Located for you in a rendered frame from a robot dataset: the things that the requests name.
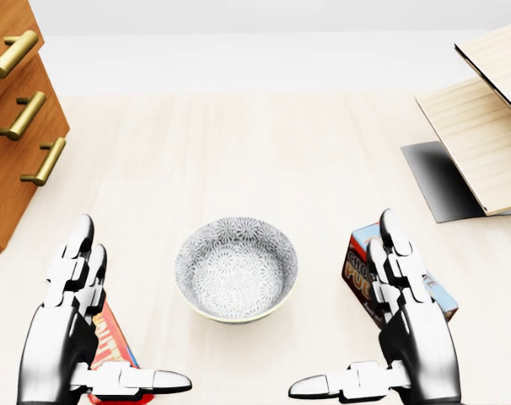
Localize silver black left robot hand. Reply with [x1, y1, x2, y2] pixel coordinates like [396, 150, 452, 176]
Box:
[17, 213, 193, 405]

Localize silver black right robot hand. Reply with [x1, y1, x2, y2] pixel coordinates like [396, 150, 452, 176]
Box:
[288, 208, 463, 405]

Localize wooden cabinet drawer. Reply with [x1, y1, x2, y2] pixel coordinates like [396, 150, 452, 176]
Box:
[0, 0, 46, 112]
[0, 94, 71, 250]
[0, 53, 59, 191]

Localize patterned grey white bowl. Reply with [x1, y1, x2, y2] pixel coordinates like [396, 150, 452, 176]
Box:
[174, 216, 299, 325]

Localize red printed food box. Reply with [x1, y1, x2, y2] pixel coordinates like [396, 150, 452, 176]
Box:
[86, 290, 156, 405]

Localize brown blue pudding box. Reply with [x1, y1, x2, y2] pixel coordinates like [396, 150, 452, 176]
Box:
[342, 223, 460, 331]

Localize pale wooden slat tray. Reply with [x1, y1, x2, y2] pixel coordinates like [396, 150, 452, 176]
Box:
[414, 19, 511, 218]

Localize brass drawer handle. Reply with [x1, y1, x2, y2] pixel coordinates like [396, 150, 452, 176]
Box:
[0, 30, 40, 79]
[0, 91, 47, 142]
[19, 137, 67, 187]

